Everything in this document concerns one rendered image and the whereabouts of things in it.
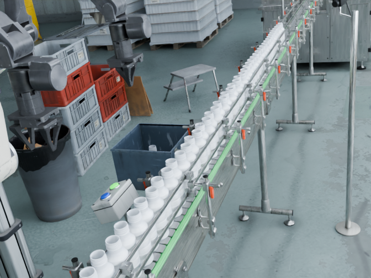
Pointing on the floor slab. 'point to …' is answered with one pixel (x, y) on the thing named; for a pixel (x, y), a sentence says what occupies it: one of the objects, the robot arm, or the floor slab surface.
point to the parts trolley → (80, 36)
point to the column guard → (32, 15)
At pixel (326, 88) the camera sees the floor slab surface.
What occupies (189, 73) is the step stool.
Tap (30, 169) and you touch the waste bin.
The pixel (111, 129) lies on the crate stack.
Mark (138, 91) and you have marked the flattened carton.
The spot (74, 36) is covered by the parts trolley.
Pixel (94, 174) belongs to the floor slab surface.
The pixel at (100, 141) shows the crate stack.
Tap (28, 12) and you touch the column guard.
